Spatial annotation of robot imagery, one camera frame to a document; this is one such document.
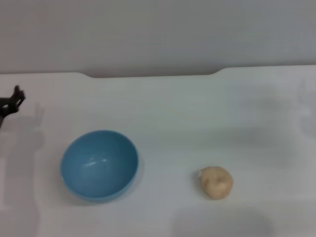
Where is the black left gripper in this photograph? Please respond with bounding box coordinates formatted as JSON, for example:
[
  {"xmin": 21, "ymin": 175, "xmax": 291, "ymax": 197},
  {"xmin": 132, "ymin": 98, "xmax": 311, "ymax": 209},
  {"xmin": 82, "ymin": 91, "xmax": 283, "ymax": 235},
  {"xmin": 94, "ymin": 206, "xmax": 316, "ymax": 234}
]
[{"xmin": 0, "ymin": 85, "xmax": 27, "ymax": 129}]

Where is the blue ceramic bowl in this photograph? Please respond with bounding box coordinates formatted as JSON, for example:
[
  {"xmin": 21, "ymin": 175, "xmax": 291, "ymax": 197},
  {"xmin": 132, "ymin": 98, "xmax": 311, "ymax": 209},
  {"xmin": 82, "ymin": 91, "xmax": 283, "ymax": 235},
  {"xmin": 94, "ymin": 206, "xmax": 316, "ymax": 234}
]
[{"xmin": 60, "ymin": 129, "xmax": 140, "ymax": 200}]

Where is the beige egg yolk pastry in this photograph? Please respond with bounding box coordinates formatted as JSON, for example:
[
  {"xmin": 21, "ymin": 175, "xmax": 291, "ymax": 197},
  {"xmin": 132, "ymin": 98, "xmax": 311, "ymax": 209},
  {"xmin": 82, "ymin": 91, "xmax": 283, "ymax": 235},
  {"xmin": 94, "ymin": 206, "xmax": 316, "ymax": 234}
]
[{"xmin": 198, "ymin": 166, "xmax": 234, "ymax": 199}]

